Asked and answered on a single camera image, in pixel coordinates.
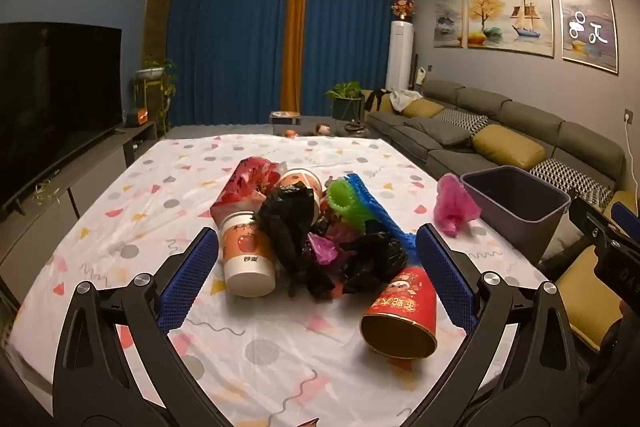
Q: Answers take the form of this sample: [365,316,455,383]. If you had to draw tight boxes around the grey plastic bin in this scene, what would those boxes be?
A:
[460,166,572,263]

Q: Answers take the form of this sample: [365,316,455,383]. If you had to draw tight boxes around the sailboat and tree painting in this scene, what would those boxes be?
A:
[466,0,555,59]

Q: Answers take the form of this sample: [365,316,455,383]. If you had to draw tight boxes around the potted plant green planter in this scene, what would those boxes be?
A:
[326,82,365,135]

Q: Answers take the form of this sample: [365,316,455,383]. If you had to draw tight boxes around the framed painting with glare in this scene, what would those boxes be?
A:
[556,0,618,75]

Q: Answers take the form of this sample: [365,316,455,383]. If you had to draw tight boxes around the dark grey cushion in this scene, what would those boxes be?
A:
[404,117,471,148]

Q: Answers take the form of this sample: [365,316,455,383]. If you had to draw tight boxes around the blue foam net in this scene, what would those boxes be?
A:
[345,173,426,268]

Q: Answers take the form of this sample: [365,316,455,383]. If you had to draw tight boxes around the blue curtain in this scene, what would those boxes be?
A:
[302,0,413,118]
[167,0,291,128]

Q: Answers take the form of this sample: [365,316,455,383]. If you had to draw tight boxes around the white cloth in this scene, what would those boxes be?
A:
[390,89,423,112]

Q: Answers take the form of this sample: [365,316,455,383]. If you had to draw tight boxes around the white standing air conditioner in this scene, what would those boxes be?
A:
[385,21,417,92]

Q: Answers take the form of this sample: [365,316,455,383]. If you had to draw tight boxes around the trailing plant white bowl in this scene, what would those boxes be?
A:
[132,57,178,130]

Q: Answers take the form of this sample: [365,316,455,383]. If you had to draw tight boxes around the green foam net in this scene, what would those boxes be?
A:
[326,177,383,233]

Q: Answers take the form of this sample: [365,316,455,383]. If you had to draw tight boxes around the black plastic bag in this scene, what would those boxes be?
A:
[257,185,321,295]
[305,232,408,303]

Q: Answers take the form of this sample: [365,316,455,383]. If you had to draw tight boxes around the white orange paper cup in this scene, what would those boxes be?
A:
[217,211,277,298]
[277,168,323,208]

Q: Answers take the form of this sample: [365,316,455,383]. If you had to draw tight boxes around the small yellow cushion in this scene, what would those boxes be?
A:
[402,99,446,120]

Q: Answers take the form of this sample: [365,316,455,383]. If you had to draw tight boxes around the black flat television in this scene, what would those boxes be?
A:
[0,22,123,220]

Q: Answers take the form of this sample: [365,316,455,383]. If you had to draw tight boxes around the small grey landscape painting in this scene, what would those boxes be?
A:
[434,0,468,48]

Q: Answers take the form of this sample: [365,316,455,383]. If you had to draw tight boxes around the small black white patterned cushion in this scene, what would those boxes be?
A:
[434,108,490,138]

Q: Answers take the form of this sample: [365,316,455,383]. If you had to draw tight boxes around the grey sofa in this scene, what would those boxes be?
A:
[365,79,631,208]

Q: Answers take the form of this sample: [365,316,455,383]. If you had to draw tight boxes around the large black white patterned cushion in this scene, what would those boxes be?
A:
[529,158,615,210]

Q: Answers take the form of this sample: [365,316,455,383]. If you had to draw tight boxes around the printed white tablecloth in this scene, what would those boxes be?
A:
[10,134,551,427]

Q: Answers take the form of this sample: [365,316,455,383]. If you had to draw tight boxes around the red patterned plastic bag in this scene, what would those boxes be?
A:
[210,158,283,228]

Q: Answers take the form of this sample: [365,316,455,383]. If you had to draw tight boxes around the small magenta plastic bag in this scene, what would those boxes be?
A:
[306,232,341,265]

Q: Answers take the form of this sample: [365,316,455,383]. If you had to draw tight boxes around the brown wooden panel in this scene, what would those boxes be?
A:
[141,0,175,62]

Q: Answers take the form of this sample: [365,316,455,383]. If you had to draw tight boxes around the orange curtain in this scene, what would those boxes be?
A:
[280,0,308,112]

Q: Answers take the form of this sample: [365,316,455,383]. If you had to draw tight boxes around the gold plant stand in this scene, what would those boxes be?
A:
[136,79,168,128]

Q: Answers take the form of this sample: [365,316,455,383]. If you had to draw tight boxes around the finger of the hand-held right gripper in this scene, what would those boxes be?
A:
[612,202,640,248]
[570,197,618,249]

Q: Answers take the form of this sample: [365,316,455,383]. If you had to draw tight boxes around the white cable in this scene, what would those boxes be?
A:
[621,123,636,168]

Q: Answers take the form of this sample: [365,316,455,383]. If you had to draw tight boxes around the grey television cabinet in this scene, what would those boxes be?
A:
[0,122,161,293]

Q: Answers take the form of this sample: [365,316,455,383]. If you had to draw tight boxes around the yellow ribbon scraps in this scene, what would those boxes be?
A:
[32,179,61,204]

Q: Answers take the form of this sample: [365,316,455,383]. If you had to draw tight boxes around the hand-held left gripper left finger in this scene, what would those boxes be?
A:
[52,227,221,427]

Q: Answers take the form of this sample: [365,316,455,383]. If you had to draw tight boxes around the artificial flower arrangement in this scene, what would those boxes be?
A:
[391,0,417,24]

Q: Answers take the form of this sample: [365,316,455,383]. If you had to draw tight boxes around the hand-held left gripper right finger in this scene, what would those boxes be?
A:
[405,223,586,427]

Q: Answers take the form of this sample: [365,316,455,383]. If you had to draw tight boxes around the red gold paper cup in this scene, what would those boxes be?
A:
[361,266,438,360]

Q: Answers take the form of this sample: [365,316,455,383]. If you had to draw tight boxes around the colourful printed box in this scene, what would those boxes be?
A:
[269,111,302,128]

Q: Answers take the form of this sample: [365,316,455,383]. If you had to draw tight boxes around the large yellow cushion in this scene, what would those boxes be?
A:
[471,124,547,171]

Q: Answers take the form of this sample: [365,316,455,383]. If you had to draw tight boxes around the pink plastic bag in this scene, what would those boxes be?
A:
[432,173,483,238]

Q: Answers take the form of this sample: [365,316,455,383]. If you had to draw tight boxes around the long yellow leather bolster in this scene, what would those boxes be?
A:
[555,192,640,353]

